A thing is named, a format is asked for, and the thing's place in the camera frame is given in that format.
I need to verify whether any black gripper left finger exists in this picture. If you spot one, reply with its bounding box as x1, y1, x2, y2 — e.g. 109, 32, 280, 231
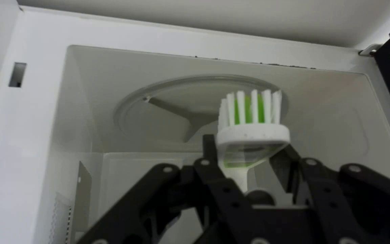
74, 132, 253, 244

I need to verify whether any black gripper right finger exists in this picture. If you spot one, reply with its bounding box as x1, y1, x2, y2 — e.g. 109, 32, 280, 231
267, 143, 390, 244

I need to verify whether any white green scrub brush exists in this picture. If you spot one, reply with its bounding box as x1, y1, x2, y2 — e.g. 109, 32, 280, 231
214, 88, 292, 196

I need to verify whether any white microwave oven body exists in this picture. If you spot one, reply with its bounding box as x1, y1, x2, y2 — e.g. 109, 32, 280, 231
0, 0, 390, 244

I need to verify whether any glass turntable plate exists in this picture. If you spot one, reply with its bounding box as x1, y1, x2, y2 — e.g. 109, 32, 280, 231
112, 73, 292, 145

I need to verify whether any white turntable support ring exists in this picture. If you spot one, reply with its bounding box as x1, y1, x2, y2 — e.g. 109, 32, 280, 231
142, 93, 223, 143

